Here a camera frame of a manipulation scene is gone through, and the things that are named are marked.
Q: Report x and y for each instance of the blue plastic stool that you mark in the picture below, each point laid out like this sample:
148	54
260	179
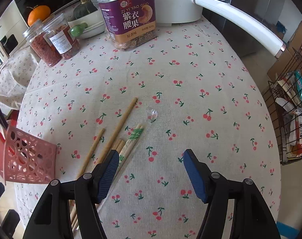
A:
287	231

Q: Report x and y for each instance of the cherry print tablecloth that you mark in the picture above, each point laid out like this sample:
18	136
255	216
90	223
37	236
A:
186	87

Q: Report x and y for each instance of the grey refrigerator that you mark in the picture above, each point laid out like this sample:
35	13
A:
280	16

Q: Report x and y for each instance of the purple label nut jar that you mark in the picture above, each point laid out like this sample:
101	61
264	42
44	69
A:
129	23

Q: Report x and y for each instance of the long wooden chopstick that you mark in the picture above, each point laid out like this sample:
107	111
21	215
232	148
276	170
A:
110	142

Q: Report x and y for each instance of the white electric pot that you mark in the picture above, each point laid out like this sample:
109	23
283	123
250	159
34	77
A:
169	12

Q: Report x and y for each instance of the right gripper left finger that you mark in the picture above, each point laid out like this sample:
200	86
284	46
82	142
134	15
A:
103	176

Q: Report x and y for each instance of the pink plastic utensil basket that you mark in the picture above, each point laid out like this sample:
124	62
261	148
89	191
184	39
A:
25	158

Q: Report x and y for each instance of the cream air fryer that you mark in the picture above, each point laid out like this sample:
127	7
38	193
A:
12	27

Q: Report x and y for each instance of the dried fruit jar white label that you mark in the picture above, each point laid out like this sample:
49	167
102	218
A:
58	31

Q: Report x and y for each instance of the black wire rack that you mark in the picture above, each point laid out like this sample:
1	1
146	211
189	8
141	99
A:
284	102

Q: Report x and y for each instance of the short wooden chopstick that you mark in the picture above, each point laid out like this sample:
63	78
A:
90	153

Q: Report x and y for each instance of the orange tangerine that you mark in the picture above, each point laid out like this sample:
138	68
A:
40	12

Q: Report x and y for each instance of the white bowl with green knob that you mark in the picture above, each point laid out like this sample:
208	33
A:
87	26

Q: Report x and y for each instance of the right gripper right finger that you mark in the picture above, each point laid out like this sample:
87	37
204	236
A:
200	176

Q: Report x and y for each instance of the red goji berry jar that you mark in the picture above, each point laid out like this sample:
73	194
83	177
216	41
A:
42	46

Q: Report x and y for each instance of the dark green squash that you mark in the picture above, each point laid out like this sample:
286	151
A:
85	7

